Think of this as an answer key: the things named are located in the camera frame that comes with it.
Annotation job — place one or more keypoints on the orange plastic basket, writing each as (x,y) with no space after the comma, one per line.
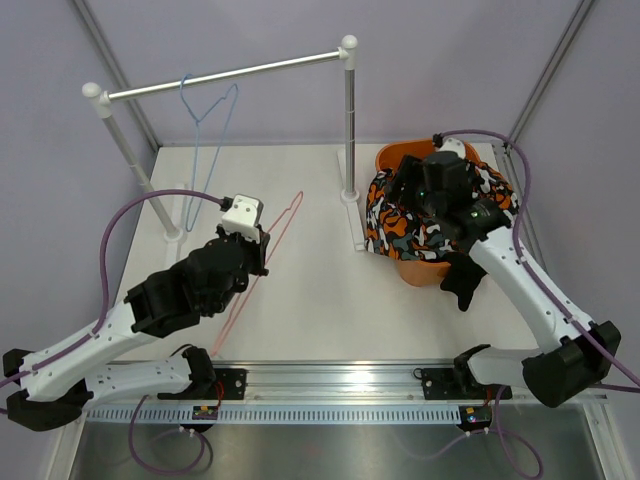
(417,273)

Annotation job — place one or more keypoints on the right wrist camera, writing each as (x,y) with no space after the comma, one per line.
(442,143)

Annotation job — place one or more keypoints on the black shorts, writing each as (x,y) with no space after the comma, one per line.
(462,279)

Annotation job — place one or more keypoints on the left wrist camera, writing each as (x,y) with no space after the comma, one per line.
(243,217)

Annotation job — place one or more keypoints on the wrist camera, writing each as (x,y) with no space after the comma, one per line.
(442,143)
(243,217)

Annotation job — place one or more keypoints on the white slotted cable duct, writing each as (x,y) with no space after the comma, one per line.
(280,415)

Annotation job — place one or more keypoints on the orange camouflage shorts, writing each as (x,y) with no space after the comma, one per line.
(404,236)

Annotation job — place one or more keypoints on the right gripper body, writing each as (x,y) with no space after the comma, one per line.
(417,194)

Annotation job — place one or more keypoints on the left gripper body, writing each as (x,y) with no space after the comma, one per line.
(253,263)

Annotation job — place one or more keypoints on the silver clothes rack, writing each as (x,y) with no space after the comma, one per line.
(102,100)

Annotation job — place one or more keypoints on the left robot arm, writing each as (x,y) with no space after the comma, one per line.
(58,384)

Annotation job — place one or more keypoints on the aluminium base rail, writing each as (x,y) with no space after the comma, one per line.
(330,382)

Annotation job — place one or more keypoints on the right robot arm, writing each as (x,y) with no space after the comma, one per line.
(573,352)

